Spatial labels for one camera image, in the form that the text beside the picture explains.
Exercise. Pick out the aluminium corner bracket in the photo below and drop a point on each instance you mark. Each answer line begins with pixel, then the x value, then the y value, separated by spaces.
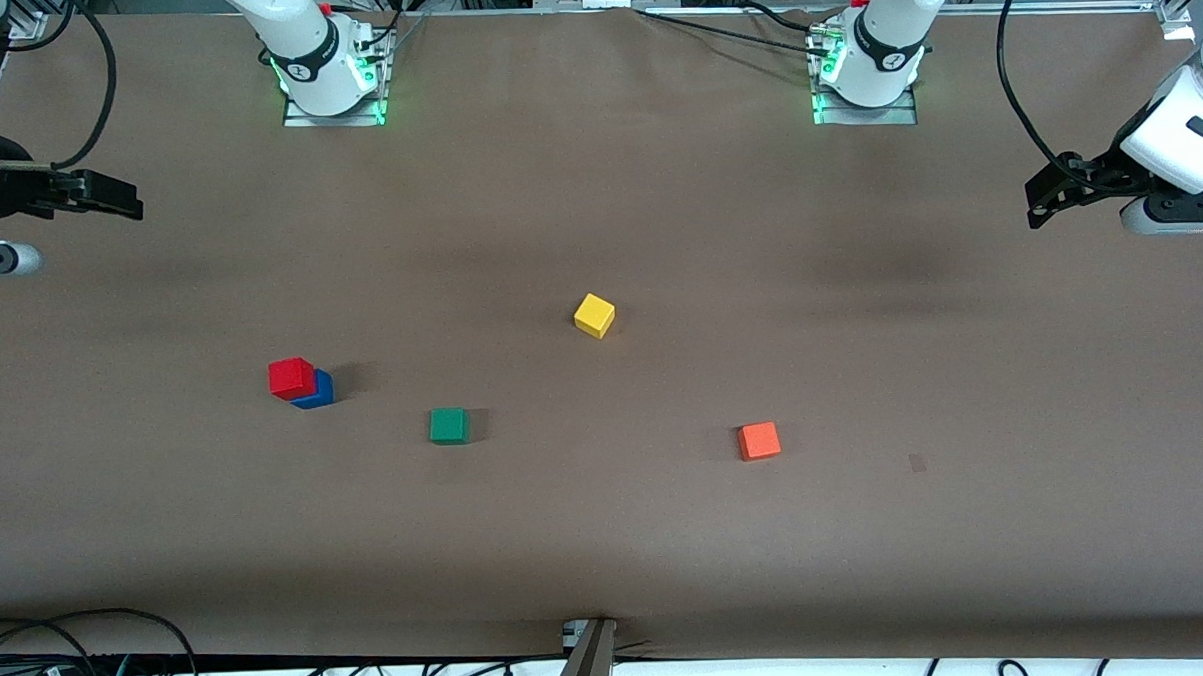
pixel 1176 18
pixel 30 28

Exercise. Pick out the grey metal post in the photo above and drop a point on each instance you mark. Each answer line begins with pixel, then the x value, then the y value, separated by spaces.
pixel 588 669

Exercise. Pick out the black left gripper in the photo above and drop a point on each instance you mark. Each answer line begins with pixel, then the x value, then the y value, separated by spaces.
pixel 1097 178

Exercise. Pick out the orange wooden block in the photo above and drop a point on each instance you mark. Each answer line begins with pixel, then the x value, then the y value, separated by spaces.
pixel 758 441

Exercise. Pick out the blue wooden block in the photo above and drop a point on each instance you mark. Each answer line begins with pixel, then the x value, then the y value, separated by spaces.
pixel 323 391

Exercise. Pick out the red wooden block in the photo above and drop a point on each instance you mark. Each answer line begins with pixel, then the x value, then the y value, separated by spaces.
pixel 291 377

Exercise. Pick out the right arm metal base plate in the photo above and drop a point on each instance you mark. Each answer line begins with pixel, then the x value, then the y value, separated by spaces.
pixel 339 120

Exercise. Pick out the green wooden block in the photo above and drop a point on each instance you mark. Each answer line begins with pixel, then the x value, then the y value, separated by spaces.
pixel 448 425

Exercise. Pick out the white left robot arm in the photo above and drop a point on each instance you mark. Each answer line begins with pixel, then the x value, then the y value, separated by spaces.
pixel 891 28

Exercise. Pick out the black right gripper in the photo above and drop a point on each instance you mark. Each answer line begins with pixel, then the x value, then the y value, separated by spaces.
pixel 1 189

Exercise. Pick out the yellow wooden block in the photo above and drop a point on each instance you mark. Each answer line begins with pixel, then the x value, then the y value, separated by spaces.
pixel 594 315

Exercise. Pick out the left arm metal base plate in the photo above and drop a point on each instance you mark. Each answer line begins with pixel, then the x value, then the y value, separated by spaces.
pixel 874 116

